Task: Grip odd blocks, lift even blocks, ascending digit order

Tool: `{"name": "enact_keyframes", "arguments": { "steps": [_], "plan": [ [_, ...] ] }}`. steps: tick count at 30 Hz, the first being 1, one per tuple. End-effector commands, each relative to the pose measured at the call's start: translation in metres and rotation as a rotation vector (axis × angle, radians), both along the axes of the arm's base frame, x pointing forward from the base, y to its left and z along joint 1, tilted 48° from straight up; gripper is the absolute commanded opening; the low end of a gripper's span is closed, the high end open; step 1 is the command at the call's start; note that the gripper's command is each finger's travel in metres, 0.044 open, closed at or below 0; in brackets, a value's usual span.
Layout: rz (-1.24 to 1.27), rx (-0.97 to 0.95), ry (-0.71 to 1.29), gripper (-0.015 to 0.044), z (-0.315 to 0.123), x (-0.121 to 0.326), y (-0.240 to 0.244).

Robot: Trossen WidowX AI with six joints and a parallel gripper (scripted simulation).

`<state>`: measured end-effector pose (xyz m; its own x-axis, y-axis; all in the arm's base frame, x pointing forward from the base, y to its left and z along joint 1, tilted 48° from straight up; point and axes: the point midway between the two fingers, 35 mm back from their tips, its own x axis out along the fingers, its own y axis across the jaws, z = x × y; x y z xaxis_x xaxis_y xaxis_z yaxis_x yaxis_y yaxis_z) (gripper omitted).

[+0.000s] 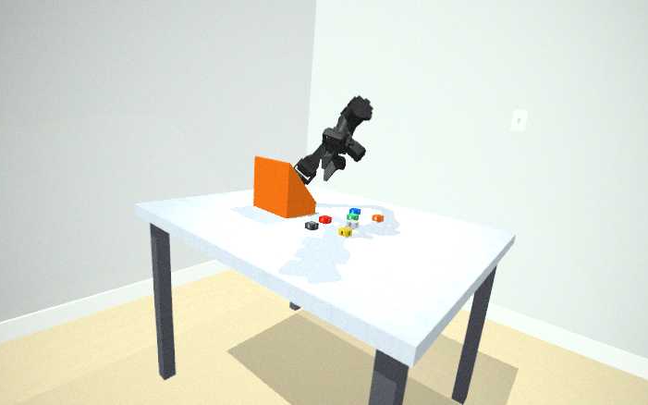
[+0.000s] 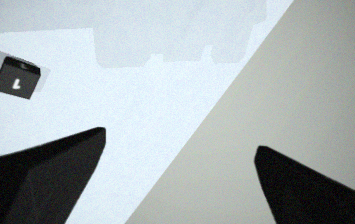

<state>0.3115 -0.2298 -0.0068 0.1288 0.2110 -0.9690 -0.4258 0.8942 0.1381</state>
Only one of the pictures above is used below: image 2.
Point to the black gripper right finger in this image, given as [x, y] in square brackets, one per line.
[298, 194]

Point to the black block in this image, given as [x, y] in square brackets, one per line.
[18, 78]

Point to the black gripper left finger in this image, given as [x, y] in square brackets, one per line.
[42, 184]

